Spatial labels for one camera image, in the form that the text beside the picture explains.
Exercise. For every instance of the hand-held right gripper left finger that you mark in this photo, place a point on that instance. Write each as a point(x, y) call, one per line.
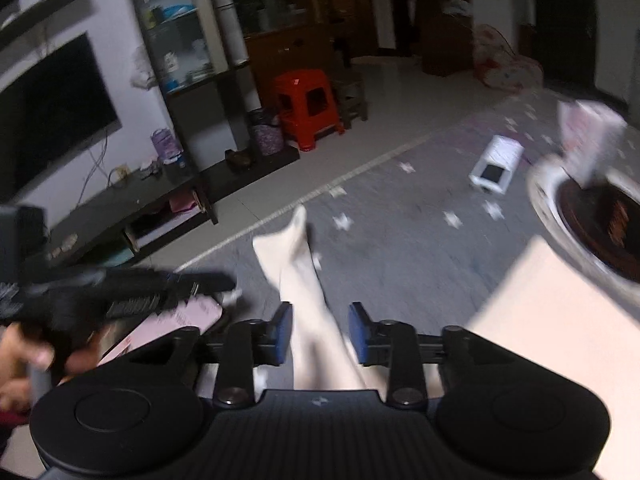
point(282, 332)

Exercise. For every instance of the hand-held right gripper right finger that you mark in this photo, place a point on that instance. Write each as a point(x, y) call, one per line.
point(357, 332)

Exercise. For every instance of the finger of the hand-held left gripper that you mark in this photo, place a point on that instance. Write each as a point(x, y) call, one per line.
point(145, 305)
point(200, 282)

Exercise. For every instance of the cream sweatshirt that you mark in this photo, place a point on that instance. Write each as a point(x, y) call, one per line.
point(300, 280)

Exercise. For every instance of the person's left hand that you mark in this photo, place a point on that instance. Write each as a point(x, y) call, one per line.
point(75, 355)

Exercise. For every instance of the black television stand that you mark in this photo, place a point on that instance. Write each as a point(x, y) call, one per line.
point(110, 205)

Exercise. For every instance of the grey star tablecloth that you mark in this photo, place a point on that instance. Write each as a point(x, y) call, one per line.
point(400, 230)

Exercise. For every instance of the purple jar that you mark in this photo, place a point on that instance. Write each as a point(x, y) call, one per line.
point(166, 146)

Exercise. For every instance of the patterned canister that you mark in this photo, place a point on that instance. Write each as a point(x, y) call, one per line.
point(266, 135)

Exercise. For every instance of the black television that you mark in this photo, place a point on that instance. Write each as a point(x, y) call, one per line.
point(45, 115)

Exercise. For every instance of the red plastic stool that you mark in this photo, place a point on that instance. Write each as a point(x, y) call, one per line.
point(305, 105)

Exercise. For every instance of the white remote control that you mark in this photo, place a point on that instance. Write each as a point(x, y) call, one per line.
point(496, 165)

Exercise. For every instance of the white plastic bag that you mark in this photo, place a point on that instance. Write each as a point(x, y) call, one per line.
point(144, 67)

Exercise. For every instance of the brown plastic stool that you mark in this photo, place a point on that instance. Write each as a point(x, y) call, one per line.
point(352, 97)

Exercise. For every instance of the black glass shelf unit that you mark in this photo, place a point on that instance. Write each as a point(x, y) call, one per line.
point(170, 35)

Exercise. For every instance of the wooden display cabinet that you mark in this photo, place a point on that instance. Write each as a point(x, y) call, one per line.
point(285, 45)

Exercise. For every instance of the round built-in induction cooker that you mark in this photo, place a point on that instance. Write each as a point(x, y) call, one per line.
point(595, 220)

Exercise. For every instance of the pink patterned bag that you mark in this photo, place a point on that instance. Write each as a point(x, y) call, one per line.
point(505, 62)

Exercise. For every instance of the white tissue pack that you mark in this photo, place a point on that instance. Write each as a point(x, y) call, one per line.
point(592, 132)

